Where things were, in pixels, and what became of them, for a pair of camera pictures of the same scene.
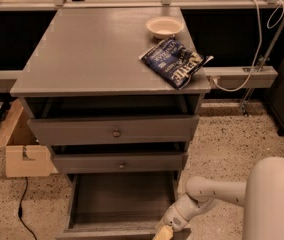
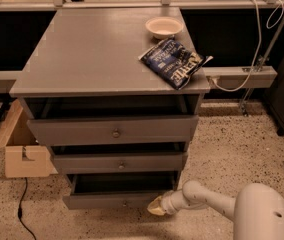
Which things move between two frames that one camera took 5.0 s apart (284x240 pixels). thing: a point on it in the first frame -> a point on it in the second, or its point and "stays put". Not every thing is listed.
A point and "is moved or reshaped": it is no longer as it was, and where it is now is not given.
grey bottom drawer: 119,205 is moved or reshaped
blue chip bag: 173,62 stays put
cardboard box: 24,155 stays put
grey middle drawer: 155,162 stays put
